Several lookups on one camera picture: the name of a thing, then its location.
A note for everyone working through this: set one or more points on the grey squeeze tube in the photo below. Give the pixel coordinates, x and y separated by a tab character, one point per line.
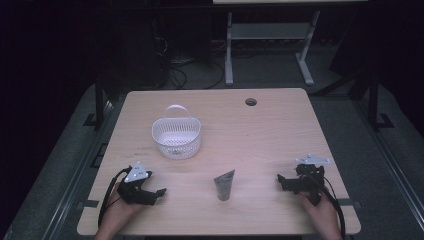
224	186

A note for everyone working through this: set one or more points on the white metal stand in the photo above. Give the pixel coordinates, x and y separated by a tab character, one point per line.
270	31

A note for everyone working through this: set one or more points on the person's left hand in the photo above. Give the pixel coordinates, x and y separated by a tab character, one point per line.
120	211

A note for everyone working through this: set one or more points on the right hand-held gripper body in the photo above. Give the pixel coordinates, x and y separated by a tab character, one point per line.
311	178

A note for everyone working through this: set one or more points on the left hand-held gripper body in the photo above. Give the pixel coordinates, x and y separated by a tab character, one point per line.
136	174

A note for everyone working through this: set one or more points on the grey tape strip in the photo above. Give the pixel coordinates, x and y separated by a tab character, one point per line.
350	202
88	203

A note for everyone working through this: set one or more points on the metal floor rail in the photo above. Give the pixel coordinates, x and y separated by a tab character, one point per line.
393	160
75	176

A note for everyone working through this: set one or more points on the white plastic basket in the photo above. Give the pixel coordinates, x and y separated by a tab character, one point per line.
176	136

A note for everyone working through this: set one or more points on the person's right hand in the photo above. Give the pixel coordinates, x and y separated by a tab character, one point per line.
320	213

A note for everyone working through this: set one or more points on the black metal stand post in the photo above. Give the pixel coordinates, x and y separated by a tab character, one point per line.
99	103
373	100

